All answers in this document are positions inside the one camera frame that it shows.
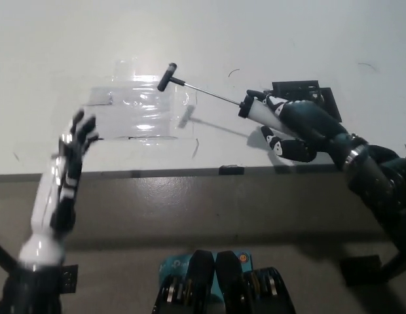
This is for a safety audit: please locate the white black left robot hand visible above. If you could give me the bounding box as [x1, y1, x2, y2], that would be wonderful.
[29, 109, 100, 239]

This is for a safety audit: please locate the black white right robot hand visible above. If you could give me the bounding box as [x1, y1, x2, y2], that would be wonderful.
[244, 88, 352, 164]

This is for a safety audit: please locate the small white air pump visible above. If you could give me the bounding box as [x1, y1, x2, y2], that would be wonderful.
[157, 62, 291, 137]

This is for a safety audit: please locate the black ribbed robot torso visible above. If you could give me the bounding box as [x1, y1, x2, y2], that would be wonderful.
[152, 251, 296, 314]

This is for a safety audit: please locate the black diagonal table leg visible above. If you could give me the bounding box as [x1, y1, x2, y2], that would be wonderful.
[379, 241, 406, 283]
[0, 239, 22, 271]

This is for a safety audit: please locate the black table foot plate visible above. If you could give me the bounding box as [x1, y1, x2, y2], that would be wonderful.
[60, 264, 79, 294]
[339, 254, 389, 286]

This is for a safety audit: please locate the black tape strip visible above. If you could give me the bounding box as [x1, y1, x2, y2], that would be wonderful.
[217, 165, 244, 175]

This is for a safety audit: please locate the clear plastic film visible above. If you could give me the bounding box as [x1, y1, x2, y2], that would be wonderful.
[71, 60, 198, 144]

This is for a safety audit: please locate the teal router box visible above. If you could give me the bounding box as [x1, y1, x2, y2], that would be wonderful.
[158, 251, 255, 299]

